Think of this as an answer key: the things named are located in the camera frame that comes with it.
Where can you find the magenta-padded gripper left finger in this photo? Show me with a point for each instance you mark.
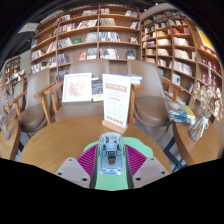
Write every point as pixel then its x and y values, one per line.
pixel 87 160

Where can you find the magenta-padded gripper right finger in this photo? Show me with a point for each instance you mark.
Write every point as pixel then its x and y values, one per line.
pixel 136 160

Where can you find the transparent computer mouse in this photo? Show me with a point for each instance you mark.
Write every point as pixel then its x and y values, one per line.
pixel 111 153

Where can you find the green smiley mouse pad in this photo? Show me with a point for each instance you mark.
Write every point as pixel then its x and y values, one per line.
pixel 111 183

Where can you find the taupe armchair with wooden arms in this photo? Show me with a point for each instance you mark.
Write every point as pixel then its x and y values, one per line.
pixel 33 113
pixel 150 106
pixel 80 110

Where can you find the white sign on wooden base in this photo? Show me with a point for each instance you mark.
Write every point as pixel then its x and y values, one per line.
pixel 116 100

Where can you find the stack of wrapped books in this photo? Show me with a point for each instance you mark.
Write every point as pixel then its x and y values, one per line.
pixel 180 113

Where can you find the dark blue book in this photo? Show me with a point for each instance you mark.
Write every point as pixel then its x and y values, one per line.
pixel 97 89

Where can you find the glass vase with dried flowers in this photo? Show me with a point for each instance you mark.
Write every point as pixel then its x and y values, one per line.
pixel 200 126

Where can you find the white framed floral picture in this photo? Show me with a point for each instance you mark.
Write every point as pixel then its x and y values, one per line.
pixel 77 87

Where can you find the light blue book stack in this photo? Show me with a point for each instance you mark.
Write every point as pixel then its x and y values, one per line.
pixel 136 79

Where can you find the vase with pink blossom branches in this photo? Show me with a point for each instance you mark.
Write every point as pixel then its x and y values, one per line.
pixel 4 126

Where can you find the small distant wooden bookshelf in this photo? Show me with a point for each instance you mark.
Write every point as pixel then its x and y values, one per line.
pixel 13 71

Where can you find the tall wooden bookshelf with books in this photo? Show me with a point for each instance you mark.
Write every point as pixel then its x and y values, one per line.
pixel 176 46

